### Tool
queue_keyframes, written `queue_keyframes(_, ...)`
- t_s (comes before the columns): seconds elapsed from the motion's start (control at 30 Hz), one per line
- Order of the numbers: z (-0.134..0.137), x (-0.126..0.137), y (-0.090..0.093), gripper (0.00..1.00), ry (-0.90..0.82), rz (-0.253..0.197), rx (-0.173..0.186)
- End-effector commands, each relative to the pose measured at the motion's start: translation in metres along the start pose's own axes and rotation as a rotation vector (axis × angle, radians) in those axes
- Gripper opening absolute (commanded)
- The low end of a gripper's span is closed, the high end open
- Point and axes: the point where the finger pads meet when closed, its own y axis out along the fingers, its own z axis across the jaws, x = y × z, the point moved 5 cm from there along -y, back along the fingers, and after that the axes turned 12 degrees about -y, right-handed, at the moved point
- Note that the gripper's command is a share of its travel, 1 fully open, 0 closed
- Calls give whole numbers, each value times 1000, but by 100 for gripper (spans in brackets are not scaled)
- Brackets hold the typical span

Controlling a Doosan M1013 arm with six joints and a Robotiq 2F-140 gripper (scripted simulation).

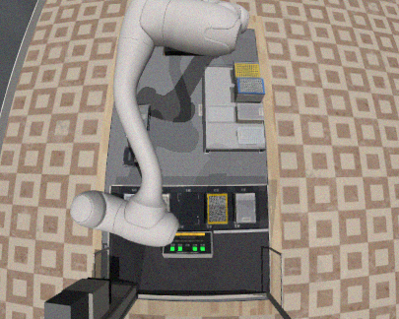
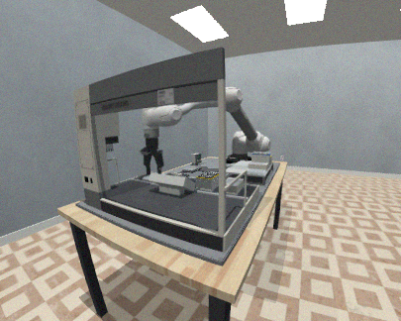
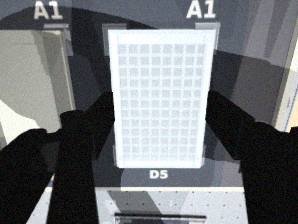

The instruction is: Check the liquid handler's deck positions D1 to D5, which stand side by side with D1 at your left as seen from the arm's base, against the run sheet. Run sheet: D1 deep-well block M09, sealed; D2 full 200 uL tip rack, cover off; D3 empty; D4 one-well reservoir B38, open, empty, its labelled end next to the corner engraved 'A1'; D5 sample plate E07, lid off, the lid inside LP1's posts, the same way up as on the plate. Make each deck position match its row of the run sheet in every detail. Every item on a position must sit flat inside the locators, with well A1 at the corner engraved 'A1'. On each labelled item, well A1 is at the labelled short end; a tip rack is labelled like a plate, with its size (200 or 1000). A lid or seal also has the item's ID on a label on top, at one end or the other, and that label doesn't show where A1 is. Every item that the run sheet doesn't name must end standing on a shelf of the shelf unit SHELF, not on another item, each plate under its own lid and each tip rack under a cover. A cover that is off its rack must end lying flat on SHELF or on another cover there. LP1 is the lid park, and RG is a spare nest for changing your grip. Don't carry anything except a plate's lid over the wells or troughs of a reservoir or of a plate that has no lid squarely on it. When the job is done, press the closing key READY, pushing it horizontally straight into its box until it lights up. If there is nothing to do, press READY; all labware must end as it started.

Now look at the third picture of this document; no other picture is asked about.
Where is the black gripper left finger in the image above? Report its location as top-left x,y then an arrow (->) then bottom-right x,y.
0,91 -> 115,224

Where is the grey base plate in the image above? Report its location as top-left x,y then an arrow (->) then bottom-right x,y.
26,67 -> 298,224

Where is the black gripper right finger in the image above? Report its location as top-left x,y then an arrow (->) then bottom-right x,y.
205,91 -> 298,224

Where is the cream one-well reservoir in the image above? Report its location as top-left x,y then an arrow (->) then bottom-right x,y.
0,30 -> 76,150

